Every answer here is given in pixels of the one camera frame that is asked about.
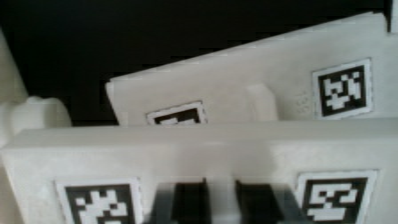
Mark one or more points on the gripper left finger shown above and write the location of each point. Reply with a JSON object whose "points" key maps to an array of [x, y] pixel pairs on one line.
{"points": [[182, 204]]}

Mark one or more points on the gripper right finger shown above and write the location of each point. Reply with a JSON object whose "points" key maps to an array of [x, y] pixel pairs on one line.
{"points": [[267, 203]]}

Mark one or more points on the white cabinet door panel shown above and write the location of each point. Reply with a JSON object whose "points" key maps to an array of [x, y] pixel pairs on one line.
{"points": [[313, 75]]}

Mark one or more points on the white cabinet body box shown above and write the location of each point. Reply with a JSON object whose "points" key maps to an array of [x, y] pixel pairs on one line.
{"points": [[29, 112]]}

